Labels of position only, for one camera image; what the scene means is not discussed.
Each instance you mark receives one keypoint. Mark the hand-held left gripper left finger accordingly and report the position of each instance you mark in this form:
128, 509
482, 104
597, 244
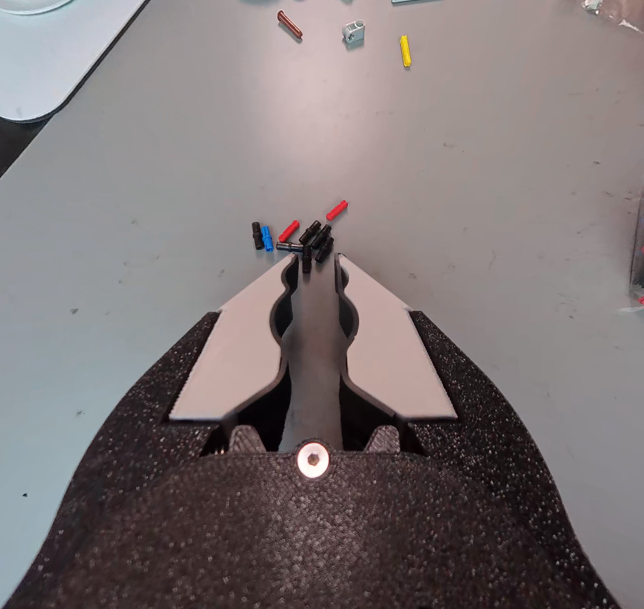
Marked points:
231, 367

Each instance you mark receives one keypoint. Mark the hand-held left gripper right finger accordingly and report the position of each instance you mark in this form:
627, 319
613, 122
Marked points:
395, 372

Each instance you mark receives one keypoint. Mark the pile of small plastic pins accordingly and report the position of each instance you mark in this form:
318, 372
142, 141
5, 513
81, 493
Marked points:
309, 234

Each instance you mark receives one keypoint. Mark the grey desk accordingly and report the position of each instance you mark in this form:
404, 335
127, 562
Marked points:
201, 166

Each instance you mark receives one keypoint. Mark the yellow plastic axle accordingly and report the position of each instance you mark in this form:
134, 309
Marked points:
405, 50

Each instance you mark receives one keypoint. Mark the grey connector brick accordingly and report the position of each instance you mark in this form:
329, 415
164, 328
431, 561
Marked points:
353, 32

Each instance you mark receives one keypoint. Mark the brown plastic pin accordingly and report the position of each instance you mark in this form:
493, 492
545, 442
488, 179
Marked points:
289, 25

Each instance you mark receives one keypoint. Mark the white tray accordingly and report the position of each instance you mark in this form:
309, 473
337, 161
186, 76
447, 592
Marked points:
75, 55

